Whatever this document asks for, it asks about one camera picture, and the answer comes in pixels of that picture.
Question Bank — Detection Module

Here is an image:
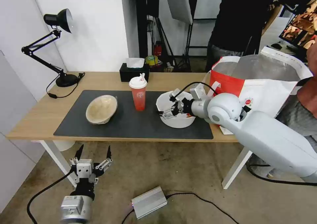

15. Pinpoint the person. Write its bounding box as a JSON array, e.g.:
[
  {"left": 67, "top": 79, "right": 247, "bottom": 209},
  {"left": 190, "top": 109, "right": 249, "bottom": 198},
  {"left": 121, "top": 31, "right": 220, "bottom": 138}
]
[
  {"left": 262, "top": 0, "right": 317, "bottom": 179},
  {"left": 205, "top": 0, "right": 286, "bottom": 73}
]

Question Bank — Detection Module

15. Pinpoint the white softbox panel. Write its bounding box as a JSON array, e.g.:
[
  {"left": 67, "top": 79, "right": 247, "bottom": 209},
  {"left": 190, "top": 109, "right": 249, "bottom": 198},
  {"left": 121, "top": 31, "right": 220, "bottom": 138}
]
[{"left": 164, "top": 0, "right": 194, "bottom": 24}]

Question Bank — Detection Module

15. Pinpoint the black tissue box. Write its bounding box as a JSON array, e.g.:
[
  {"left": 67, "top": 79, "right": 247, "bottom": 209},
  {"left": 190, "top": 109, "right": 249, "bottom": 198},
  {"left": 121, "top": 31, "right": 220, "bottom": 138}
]
[{"left": 119, "top": 57, "right": 150, "bottom": 82}]

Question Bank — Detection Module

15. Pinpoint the red and white takeout bag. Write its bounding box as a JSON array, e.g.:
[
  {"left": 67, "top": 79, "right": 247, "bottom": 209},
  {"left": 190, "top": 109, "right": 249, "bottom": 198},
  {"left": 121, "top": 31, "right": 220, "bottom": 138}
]
[{"left": 202, "top": 46, "right": 314, "bottom": 136}]

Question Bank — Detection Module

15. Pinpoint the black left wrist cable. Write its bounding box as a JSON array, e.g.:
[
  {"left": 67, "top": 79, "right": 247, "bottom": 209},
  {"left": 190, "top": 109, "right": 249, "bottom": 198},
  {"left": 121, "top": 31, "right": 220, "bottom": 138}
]
[{"left": 26, "top": 171, "right": 75, "bottom": 224}]

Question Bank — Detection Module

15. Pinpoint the white plastic bowl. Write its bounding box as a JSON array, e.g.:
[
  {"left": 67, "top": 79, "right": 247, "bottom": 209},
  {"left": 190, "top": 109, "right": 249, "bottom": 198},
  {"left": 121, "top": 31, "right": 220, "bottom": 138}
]
[{"left": 156, "top": 91, "right": 196, "bottom": 129}]

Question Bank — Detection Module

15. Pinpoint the black tripod stand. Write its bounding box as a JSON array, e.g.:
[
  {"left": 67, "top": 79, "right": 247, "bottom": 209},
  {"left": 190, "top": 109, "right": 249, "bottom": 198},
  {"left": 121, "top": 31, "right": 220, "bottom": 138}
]
[{"left": 147, "top": 15, "right": 194, "bottom": 73}]

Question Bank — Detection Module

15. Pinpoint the wooden table with white legs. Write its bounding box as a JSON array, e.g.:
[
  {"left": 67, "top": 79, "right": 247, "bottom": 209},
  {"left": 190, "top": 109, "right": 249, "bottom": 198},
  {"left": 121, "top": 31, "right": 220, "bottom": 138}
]
[{"left": 6, "top": 71, "right": 254, "bottom": 190}]

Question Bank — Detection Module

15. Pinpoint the red canister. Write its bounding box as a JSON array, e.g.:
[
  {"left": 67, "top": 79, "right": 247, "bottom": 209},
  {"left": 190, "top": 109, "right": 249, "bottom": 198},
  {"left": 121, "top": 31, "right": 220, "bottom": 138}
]
[{"left": 154, "top": 42, "right": 163, "bottom": 58}]

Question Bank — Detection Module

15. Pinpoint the red cup with white lid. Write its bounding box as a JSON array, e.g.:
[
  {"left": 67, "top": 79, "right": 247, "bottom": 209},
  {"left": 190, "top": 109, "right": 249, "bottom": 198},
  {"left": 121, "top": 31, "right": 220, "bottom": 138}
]
[{"left": 128, "top": 73, "right": 149, "bottom": 112}]

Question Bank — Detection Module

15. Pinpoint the black power supply cable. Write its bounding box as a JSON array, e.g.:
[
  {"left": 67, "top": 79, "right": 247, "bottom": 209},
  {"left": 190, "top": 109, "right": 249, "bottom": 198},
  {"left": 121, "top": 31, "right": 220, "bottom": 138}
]
[{"left": 121, "top": 192, "right": 241, "bottom": 224}]

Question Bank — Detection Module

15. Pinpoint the black lamp cable with switch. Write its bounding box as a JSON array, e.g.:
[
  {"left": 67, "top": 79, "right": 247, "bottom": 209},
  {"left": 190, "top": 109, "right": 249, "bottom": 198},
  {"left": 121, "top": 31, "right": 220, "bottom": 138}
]
[{"left": 46, "top": 72, "right": 86, "bottom": 100}]

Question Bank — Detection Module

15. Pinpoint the silver power supply box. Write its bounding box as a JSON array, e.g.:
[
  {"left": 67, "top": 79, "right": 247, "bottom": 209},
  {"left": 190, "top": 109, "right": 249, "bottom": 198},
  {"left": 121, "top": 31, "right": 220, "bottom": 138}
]
[{"left": 131, "top": 186, "right": 169, "bottom": 220}]

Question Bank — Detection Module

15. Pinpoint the black desk lamp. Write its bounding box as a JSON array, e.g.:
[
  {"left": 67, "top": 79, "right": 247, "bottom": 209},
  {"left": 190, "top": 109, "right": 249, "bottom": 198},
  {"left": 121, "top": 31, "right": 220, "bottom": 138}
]
[{"left": 21, "top": 8, "right": 86, "bottom": 87}]

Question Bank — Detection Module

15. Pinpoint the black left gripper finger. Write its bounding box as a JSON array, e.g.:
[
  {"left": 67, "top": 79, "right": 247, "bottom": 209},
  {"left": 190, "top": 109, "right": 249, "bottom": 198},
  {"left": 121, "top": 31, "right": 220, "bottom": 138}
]
[
  {"left": 70, "top": 144, "right": 84, "bottom": 166},
  {"left": 95, "top": 145, "right": 115, "bottom": 172}
]

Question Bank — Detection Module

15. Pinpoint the black desk mat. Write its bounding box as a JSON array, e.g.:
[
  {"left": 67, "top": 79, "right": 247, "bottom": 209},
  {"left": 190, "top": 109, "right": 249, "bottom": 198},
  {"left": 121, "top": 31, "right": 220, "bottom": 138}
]
[{"left": 53, "top": 89, "right": 214, "bottom": 140}]

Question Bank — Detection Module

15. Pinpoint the green and yellow tape roll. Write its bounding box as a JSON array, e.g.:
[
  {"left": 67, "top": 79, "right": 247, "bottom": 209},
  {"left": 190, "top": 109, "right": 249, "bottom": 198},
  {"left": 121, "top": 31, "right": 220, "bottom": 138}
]
[{"left": 145, "top": 55, "right": 159, "bottom": 66}]

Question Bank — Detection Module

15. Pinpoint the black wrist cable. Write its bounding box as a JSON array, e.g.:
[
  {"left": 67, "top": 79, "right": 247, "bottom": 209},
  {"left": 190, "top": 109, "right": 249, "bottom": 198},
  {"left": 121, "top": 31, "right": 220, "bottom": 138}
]
[
  {"left": 170, "top": 81, "right": 221, "bottom": 103},
  {"left": 26, "top": 171, "right": 75, "bottom": 224}
]

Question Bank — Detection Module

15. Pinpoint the white round bin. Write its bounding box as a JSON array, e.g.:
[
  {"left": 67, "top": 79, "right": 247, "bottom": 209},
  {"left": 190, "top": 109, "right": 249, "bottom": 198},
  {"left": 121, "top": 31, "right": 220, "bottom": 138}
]
[{"left": 53, "top": 140, "right": 75, "bottom": 152}]

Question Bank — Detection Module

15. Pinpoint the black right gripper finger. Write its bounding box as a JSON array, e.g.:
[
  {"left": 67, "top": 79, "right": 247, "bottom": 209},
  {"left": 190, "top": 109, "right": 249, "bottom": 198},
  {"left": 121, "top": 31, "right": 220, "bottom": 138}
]
[
  {"left": 158, "top": 108, "right": 179, "bottom": 121},
  {"left": 169, "top": 97, "right": 185, "bottom": 111}
]

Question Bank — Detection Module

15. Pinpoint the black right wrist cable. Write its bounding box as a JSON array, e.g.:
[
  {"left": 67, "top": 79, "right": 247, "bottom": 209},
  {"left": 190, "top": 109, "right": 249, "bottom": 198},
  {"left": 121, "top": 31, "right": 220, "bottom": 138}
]
[{"left": 170, "top": 81, "right": 221, "bottom": 103}]

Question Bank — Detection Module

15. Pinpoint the beige paper bowl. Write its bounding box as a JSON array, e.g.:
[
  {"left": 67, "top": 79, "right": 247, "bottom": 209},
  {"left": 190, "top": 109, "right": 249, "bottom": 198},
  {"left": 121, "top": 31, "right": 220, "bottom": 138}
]
[{"left": 86, "top": 94, "right": 118, "bottom": 125}]

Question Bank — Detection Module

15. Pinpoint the black floor cable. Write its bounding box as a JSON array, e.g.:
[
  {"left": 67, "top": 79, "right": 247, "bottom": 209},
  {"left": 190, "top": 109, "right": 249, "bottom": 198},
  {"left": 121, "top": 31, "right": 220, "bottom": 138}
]
[{"left": 246, "top": 163, "right": 305, "bottom": 184}]

